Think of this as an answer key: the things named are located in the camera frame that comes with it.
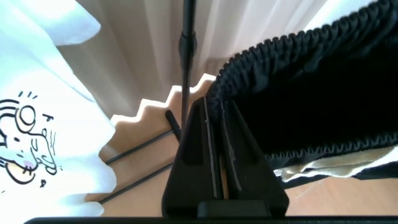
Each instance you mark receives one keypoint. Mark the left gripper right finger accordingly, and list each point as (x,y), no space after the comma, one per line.
(253,183)

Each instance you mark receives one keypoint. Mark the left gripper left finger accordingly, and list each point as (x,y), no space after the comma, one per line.
(191,183)

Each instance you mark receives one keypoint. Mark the beige curtain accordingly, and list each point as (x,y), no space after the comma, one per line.
(140,46)

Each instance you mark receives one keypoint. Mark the black garment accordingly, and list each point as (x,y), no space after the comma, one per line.
(311,93)

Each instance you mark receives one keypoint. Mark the white printed shirt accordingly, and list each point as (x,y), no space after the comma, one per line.
(46,77)

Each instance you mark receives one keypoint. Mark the black clothes rack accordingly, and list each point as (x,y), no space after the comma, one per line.
(187,46)

